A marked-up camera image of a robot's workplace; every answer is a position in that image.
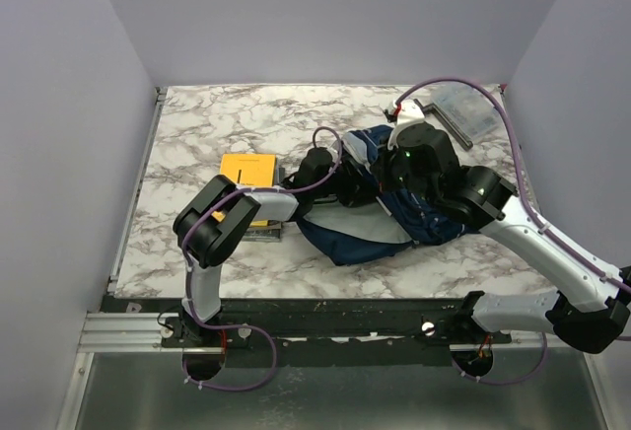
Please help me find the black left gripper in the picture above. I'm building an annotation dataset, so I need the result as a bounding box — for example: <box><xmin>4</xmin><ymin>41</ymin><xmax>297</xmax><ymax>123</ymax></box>
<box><xmin>312</xmin><ymin>160</ymin><xmax>382</xmax><ymax>207</ymax></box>

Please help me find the navy blue student backpack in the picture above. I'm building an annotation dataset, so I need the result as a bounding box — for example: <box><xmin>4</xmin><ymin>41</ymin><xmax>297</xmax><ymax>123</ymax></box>
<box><xmin>296</xmin><ymin>125</ymin><xmax>476</xmax><ymax>265</ymax></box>

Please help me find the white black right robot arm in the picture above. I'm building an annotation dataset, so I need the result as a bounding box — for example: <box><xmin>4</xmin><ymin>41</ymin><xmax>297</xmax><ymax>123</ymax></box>
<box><xmin>371</xmin><ymin>104</ymin><xmax>630</xmax><ymax>354</ymax></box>

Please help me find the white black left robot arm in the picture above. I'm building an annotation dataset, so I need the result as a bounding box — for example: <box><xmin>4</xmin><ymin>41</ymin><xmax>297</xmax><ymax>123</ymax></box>
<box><xmin>173</xmin><ymin>148</ymin><xmax>379</xmax><ymax>346</ymax></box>

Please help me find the clear plastic organizer box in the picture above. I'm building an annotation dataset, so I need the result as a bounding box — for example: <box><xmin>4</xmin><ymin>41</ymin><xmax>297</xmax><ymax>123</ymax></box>
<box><xmin>431</xmin><ymin>82</ymin><xmax>502</xmax><ymax>142</ymax></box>

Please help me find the dark book at bottom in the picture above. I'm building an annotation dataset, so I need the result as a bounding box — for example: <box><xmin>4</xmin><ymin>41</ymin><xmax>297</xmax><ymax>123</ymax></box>
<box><xmin>244</xmin><ymin>163</ymin><xmax>288</xmax><ymax>244</ymax></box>

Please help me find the yellow book underneath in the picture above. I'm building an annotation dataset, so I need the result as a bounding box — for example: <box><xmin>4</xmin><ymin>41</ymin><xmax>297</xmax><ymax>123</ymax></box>
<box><xmin>218</xmin><ymin>153</ymin><xmax>278</xmax><ymax>228</ymax></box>

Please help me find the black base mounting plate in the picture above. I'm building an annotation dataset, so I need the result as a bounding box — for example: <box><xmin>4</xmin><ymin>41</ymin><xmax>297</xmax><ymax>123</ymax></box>
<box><xmin>101</xmin><ymin>296</ymin><xmax>511</xmax><ymax>372</ymax></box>

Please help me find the dark metal T-handle tool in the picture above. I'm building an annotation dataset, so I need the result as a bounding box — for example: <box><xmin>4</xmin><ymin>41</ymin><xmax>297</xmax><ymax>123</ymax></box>
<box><xmin>414</xmin><ymin>99</ymin><xmax>474</xmax><ymax>151</ymax></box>

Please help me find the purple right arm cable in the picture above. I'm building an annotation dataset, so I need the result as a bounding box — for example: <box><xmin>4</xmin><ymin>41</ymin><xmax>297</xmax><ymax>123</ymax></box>
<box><xmin>393</xmin><ymin>75</ymin><xmax>631</xmax><ymax>388</ymax></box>

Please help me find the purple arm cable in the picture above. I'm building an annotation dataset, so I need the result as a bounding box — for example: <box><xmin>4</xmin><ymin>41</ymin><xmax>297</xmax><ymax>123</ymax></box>
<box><xmin>180</xmin><ymin>126</ymin><xmax>344</xmax><ymax>394</ymax></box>
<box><xmin>393</xmin><ymin>75</ymin><xmax>631</xmax><ymax>388</ymax></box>

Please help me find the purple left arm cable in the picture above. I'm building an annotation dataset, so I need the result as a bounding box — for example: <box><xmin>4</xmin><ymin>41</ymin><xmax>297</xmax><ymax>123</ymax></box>
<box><xmin>180</xmin><ymin>126</ymin><xmax>344</xmax><ymax>394</ymax></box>

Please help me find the aluminium extrusion rail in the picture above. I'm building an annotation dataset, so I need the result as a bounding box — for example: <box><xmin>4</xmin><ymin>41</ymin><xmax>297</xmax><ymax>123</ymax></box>
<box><xmin>78</xmin><ymin>313</ymin><xmax>174</xmax><ymax>353</ymax></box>

